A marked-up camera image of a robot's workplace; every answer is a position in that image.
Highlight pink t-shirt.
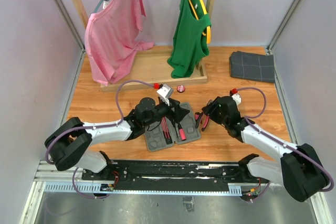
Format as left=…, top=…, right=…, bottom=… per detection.
left=85, top=0, right=154, bottom=86

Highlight pink black pliers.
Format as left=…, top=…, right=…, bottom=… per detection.
left=194, top=112, right=209, bottom=132

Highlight pink black screwdriver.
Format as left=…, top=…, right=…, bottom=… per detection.
left=175, top=123, right=186, bottom=141

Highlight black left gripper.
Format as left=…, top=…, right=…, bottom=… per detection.
left=144, top=98, right=190, bottom=127

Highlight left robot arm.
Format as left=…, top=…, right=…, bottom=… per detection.
left=45, top=98, right=190, bottom=180

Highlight green tank top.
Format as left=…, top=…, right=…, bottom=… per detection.
left=167, top=0, right=212, bottom=79

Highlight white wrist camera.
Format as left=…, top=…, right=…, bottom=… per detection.
left=229, top=89, right=242, bottom=105
left=153, top=83, right=173, bottom=105

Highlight wooden clothes rack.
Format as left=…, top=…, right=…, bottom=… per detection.
left=72, top=0, right=215, bottom=92

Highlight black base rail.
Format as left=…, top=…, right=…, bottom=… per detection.
left=81, top=159, right=266, bottom=195

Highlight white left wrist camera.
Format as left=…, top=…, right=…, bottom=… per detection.
left=153, top=83, right=173, bottom=105

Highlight red black tape roll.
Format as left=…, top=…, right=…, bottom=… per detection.
left=176, top=85, right=185, bottom=93

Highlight grey plastic tool case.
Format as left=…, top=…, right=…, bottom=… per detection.
left=144, top=102, right=201, bottom=152

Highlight pink black utility knife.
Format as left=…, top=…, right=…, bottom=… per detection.
left=161, top=118, right=173, bottom=145

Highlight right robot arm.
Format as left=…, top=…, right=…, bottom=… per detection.
left=202, top=96, right=333, bottom=202

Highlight folded grey checked cloth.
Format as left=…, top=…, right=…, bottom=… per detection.
left=229, top=51, right=275, bottom=83

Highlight yellow clothes hanger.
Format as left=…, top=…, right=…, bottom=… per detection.
left=173, top=0, right=212, bottom=47

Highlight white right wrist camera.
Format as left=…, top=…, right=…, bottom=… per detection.
left=229, top=89, right=242, bottom=105

